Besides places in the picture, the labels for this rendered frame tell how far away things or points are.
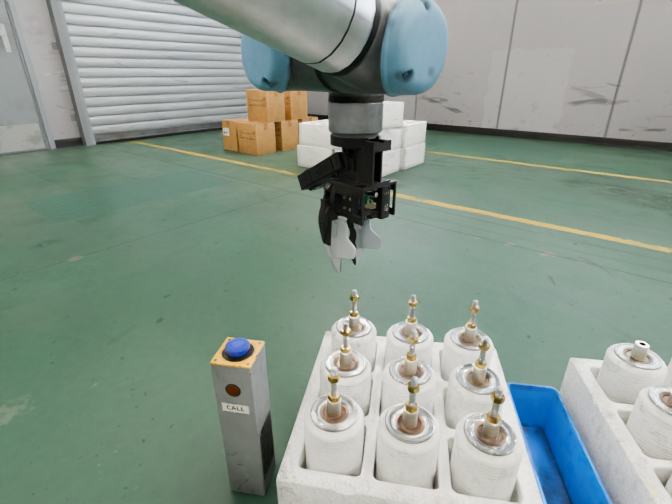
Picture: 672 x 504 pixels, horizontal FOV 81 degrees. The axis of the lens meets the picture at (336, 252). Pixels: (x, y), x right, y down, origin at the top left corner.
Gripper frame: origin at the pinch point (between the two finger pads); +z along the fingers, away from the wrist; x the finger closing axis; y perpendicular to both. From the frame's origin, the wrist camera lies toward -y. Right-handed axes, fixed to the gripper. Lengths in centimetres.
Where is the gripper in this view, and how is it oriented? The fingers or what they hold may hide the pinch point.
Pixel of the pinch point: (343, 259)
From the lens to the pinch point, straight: 64.9
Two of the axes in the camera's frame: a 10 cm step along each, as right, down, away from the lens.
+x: 7.3, -2.8, 6.2
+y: 6.8, 3.0, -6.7
